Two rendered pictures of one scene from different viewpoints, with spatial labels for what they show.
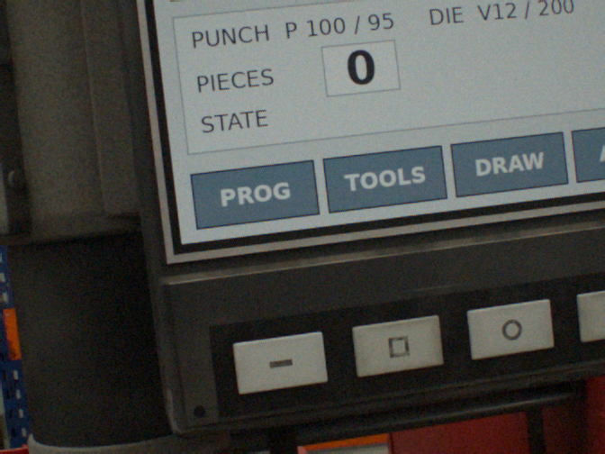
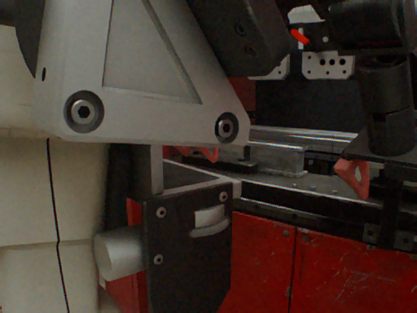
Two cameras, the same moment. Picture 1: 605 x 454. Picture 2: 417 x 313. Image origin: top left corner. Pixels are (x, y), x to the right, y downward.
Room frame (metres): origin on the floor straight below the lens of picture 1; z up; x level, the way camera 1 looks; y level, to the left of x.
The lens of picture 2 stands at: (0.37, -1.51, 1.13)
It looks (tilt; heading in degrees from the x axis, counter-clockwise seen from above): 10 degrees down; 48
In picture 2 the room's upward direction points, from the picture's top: straight up
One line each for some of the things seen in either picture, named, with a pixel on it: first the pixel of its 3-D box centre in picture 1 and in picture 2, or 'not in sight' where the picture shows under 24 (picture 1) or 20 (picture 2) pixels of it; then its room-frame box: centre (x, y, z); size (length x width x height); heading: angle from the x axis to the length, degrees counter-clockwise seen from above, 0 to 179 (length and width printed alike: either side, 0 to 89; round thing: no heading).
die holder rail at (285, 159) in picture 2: not in sight; (239, 152); (1.23, -0.71, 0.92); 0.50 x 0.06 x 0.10; 98
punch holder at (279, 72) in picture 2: not in sight; (271, 54); (1.25, -0.84, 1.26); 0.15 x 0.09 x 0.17; 98
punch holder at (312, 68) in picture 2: not in sight; (331, 51); (1.28, -1.03, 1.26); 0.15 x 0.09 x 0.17; 98
